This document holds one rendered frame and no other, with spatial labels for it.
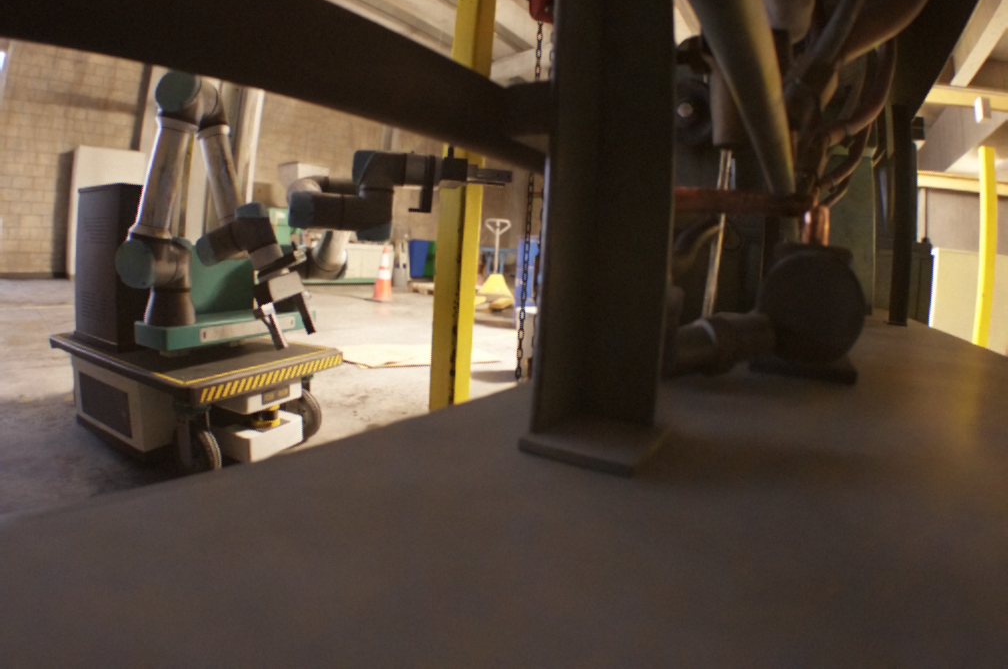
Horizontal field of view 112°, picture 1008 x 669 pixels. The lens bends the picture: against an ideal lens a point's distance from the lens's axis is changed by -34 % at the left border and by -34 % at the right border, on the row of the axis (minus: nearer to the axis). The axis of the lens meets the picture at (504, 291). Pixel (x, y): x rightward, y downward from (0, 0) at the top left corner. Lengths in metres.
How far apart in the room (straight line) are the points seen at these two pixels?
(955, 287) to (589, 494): 4.33
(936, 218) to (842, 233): 4.76
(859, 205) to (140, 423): 2.06
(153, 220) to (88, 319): 0.68
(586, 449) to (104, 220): 1.70
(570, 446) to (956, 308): 4.32
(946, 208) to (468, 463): 6.18
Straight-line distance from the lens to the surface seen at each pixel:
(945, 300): 4.43
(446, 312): 1.57
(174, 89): 1.31
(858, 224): 1.51
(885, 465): 0.24
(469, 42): 1.70
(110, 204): 1.76
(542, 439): 0.20
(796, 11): 0.38
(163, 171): 1.31
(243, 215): 1.20
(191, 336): 1.45
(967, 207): 6.36
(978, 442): 0.31
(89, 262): 1.88
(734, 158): 2.16
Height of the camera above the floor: 0.67
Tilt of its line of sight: 4 degrees down
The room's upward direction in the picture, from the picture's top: 4 degrees clockwise
